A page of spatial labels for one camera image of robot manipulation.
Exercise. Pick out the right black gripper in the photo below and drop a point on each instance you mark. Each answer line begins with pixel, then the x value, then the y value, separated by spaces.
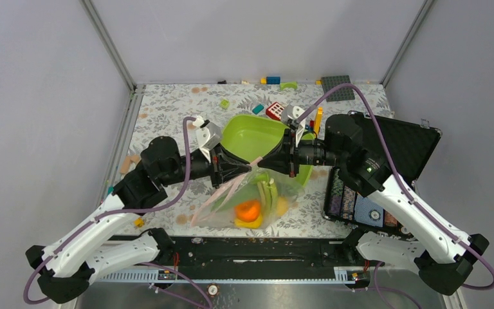
pixel 282 158

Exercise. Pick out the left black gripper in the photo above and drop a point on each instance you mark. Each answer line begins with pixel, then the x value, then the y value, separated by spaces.
pixel 224 166

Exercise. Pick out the white green toy leek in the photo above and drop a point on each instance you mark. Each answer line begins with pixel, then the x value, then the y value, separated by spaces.
pixel 269 195

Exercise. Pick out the clear zip top bag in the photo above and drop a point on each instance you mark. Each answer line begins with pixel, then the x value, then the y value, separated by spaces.
pixel 287 188

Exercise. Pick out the orange toy fruit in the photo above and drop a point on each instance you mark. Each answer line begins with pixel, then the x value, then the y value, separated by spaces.
pixel 248 211

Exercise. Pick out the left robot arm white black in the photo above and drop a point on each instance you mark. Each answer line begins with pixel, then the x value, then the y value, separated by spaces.
pixel 65 269

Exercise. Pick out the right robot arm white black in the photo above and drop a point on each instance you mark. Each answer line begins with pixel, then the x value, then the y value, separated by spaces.
pixel 442 255

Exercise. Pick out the green plastic tray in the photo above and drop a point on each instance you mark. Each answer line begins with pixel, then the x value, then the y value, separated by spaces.
pixel 250 136

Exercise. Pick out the yellow blue brick tower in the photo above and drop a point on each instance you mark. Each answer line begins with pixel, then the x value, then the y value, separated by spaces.
pixel 315 124

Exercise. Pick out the red white window brick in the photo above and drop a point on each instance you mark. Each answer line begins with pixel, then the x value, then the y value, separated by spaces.
pixel 274 111

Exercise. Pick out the teal small brick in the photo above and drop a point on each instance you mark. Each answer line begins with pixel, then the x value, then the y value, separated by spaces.
pixel 257 109

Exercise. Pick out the small green brick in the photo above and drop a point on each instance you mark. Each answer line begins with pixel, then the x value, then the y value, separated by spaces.
pixel 225 104

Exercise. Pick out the green arch brick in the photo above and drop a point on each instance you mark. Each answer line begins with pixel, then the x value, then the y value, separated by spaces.
pixel 288 85

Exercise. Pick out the blue yellow brick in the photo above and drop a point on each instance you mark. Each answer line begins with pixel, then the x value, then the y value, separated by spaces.
pixel 271 80

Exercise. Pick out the floral table mat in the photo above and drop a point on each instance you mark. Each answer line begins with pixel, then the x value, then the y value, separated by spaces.
pixel 160 110

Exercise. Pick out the tan curved wooden piece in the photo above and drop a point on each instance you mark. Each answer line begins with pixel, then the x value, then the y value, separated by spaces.
pixel 128 161

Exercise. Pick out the small yellow brick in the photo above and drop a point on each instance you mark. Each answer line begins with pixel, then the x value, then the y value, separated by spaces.
pixel 139 223

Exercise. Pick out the black poker chip case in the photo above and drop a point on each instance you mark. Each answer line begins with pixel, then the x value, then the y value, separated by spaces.
pixel 410 146

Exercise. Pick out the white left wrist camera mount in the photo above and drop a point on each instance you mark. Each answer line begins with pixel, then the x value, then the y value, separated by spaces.
pixel 208 135

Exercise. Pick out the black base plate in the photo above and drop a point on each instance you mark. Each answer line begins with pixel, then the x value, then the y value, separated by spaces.
pixel 265 259

